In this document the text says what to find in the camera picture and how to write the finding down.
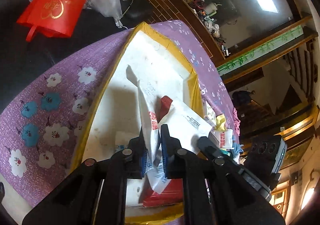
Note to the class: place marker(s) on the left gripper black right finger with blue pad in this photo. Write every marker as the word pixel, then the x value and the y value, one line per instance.
pixel 176 160

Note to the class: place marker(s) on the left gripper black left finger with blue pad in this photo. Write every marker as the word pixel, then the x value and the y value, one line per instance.
pixel 129 161

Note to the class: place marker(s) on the white plastic mailer bag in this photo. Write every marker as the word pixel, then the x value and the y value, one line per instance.
pixel 183 123

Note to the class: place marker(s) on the white towel red print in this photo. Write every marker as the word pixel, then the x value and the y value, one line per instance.
pixel 222 139

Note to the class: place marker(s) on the yellow cloth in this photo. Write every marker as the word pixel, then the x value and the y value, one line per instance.
pixel 220 122

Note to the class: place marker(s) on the blue towel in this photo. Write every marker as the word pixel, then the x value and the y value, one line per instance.
pixel 237 148

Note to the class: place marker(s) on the lemon print tissue pack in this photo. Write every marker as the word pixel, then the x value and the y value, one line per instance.
pixel 209 114

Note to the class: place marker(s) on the red box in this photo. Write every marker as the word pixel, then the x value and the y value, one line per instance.
pixel 163 193

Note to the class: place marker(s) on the pink cloth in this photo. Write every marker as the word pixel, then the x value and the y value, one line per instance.
pixel 236 122

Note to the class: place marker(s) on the yellow taped cardboard box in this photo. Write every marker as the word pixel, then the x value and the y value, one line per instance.
pixel 157 55

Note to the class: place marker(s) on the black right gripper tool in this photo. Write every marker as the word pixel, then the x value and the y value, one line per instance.
pixel 261 167

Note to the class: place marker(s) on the purple floral tablecloth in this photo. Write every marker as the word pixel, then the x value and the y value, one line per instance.
pixel 41 127

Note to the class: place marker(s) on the white mug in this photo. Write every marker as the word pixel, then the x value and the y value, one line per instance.
pixel 211 8

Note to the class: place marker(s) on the wooden cabinet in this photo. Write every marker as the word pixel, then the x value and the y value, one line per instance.
pixel 165 10

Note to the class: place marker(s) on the red gift bag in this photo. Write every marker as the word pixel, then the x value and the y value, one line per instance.
pixel 51 18

